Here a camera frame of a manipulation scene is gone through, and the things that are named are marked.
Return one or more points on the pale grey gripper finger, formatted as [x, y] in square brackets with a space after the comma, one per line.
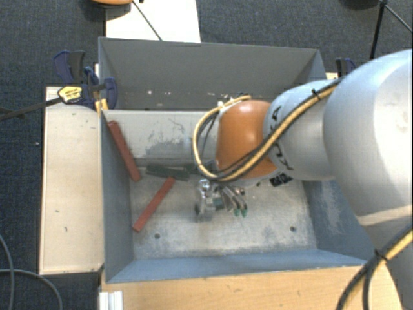
[198, 210]
[209, 215]

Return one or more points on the grey metal bin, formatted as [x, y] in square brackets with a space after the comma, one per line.
[226, 237]

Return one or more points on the red-brown flat block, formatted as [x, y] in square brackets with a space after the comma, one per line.
[124, 150]
[154, 203]

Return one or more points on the dark green flat block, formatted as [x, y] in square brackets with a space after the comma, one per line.
[166, 171]

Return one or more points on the pale wood flat board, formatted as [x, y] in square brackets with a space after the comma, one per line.
[72, 186]

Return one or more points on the black cylinder on white bracket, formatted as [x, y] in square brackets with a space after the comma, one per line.
[280, 179]

